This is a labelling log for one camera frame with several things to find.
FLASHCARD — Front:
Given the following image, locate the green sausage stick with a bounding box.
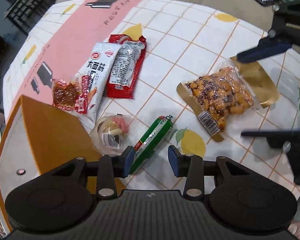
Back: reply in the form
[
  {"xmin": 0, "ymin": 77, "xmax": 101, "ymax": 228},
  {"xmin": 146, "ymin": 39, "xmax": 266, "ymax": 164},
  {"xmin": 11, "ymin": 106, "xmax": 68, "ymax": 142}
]
[{"xmin": 130, "ymin": 115, "xmax": 173, "ymax": 175}]

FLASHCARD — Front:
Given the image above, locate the peanut snack vacuum pack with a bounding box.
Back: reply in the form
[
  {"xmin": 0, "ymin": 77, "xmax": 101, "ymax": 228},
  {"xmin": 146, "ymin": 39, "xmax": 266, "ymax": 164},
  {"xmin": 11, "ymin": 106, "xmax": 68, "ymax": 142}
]
[{"xmin": 176, "ymin": 56, "xmax": 279, "ymax": 142}]

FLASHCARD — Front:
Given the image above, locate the round pastry clear wrapper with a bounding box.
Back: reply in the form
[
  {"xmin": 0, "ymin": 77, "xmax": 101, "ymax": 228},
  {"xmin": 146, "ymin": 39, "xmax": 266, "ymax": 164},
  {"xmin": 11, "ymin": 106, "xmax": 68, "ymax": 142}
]
[{"xmin": 89, "ymin": 114, "xmax": 135, "ymax": 155}]

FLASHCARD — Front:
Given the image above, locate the white red gluten snack bag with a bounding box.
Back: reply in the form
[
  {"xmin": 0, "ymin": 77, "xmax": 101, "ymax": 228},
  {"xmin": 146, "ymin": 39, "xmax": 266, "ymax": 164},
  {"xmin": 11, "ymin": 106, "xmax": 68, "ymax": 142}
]
[{"xmin": 73, "ymin": 42, "xmax": 121, "ymax": 128}]

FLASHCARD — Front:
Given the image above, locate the orange cardboard box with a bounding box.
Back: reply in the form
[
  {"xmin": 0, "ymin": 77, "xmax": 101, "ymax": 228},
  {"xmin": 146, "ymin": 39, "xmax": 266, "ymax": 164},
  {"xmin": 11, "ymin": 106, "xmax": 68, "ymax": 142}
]
[{"xmin": 0, "ymin": 94, "xmax": 127, "ymax": 233}]

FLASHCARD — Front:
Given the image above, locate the checked pink picnic cloth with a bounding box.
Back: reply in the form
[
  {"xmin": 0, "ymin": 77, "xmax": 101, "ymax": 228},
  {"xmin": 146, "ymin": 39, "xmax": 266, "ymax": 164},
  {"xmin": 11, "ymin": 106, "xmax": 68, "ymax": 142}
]
[{"xmin": 2, "ymin": 0, "xmax": 300, "ymax": 197}]

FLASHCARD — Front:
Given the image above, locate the red chili snack packet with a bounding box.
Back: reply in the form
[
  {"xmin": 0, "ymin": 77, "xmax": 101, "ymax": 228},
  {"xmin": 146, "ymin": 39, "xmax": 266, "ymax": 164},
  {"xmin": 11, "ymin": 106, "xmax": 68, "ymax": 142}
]
[{"xmin": 52, "ymin": 79, "xmax": 79, "ymax": 112}]

